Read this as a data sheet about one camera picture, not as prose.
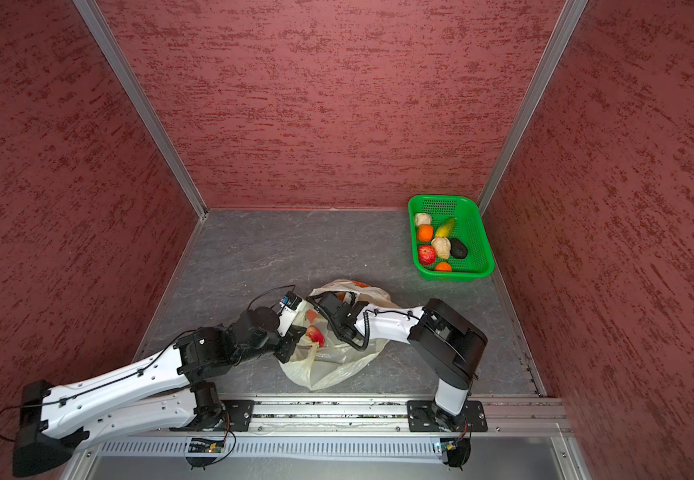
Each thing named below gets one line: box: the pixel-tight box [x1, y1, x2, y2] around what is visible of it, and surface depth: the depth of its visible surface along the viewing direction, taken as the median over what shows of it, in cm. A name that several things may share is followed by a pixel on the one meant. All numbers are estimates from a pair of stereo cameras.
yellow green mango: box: [435, 217, 455, 237], surface depth 112 cm
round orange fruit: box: [416, 224, 434, 243], surface depth 109 cm
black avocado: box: [450, 238, 468, 259], surface depth 105 cm
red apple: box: [418, 244, 437, 265], surface depth 102 cm
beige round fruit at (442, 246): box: [431, 236, 451, 260], surface depth 105 cm
